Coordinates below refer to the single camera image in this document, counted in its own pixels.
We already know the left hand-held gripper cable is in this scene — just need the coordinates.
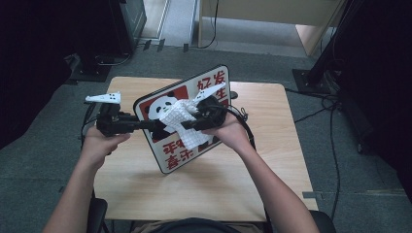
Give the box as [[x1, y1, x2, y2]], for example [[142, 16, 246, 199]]
[[80, 102, 99, 141]]

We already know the person's dark shirt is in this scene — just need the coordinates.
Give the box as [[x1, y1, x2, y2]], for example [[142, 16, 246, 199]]
[[157, 216, 241, 233]]

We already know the white waffle cloth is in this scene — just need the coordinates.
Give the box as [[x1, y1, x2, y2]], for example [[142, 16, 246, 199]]
[[158, 98, 215, 151]]

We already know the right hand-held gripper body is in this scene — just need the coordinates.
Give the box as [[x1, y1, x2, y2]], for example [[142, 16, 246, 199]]
[[192, 82, 227, 130]]

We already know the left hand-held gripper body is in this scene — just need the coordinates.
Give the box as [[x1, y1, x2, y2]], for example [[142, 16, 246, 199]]
[[85, 90, 141, 138]]

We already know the light wooden cabinet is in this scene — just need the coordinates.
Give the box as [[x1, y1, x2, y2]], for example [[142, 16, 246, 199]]
[[197, 0, 346, 58]]

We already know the dark curtain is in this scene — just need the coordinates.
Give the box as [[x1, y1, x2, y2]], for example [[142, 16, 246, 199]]
[[333, 0, 412, 203], [0, 0, 113, 150]]

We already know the black hanging cable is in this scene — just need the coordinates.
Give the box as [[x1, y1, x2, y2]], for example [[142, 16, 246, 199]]
[[197, 0, 220, 50]]

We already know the panda picture sign board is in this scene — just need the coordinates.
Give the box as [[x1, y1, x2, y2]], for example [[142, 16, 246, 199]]
[[132, 64, 232, 176]]

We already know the person's right hand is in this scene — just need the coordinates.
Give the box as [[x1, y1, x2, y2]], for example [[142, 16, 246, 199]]
[[202, 112, 256, 155]]

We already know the black flat stand base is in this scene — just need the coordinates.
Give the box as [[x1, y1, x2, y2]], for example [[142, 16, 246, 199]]
[[68, 52, 113, 83]]

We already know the right hand-held gripper cable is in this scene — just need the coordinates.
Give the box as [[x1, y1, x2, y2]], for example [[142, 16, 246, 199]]
[[223, 106, 258, 151]]

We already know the black computer tower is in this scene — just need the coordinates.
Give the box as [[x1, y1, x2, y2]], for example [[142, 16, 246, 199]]
[[108, 0, 148, 56]]

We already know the grey tape piece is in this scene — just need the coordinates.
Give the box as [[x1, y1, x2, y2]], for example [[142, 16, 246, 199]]
[[302, 190, 325, 200]]

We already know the long black floor cable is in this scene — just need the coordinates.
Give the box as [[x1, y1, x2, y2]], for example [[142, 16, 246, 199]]
[[320, 96, 342, 221]]

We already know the person's left hand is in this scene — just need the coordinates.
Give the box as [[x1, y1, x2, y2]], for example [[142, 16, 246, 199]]
[[79, 126, 130, 170]]

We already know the hand-held gripper cable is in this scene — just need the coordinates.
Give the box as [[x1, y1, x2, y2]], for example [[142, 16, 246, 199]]
[[223, 106, 258, 151], [80, 102, 99, 141]]

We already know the short black floor cable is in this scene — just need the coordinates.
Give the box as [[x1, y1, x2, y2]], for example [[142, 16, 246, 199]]
[[293, 106, 328, 124]]

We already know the black stand with slanted pole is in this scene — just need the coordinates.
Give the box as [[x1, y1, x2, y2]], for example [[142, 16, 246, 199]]
[[292, 0, 358, 95]]

